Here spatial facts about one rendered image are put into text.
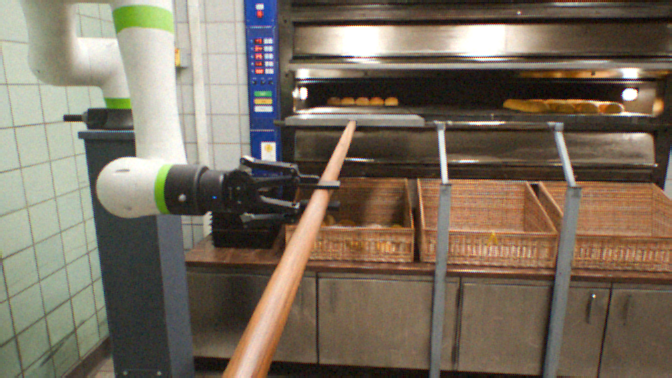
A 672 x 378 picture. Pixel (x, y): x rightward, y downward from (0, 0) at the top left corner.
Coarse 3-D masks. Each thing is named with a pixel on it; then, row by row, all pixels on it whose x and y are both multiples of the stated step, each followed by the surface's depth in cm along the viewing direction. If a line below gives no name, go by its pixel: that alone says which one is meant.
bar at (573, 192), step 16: (480, 128) 186; (496, 128) 185; (512, 128) 184; (528, 128) 184; (544, 128) 183; (560, 128) 181; (560, 144) 178; (448, 192) 170; (576, 192) 165; (448, 208) 171; (576, 208) 167; (448, 224) 172; (576, 224) 168; (560, 240) 173; (560, 256) 173; (560, 272) 173; (560, 288) 174; (560, 304) 176; (432, 320) 185; (560, 320) 177; (432, 336) 184; (560, 336) 179; (432, 352) 186; (560, 352) 180; (432, 368) 187; (544, 368) 186
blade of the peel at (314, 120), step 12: (288, 120) 176; (300, 120) 176; (312, 120) 175; (324, 120) 175; (336, 120) 174; (360, 120) 174; (372, 120) 173; (384, 120) 173; (396, 120) 172; (408, 120) 172; (420, 120) 171
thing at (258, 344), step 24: (336, 168) 92; (312, 216) 62; (312, 240) 56; (288, 264) 47; (288, 288) 43; (264, 312) 38; (288, 312) 41; (264, 336) 35; (240, 360) 32; (264, 360) 33
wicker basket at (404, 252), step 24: (312, 192) 231; (336, 192) 230; (360, 192) 229; (408, 192) 215; (336, 216) 230; (360, 216) 229; (384, 216) 228; (408, 216) 204; (288, 240) 192; (336, 240) 189; (360, 240) 188; (384, 240) 188; (408, 240) 187
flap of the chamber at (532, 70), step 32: (320, 64) 207; (352, 64) 206; (384, 64) 205; (416, 64) 203; (448, 64) 202; (480, 64) 201; (512, 64) 200; (544, 64) 198; (576, 64) 197; (608, 64) 196; (640, 64) 195
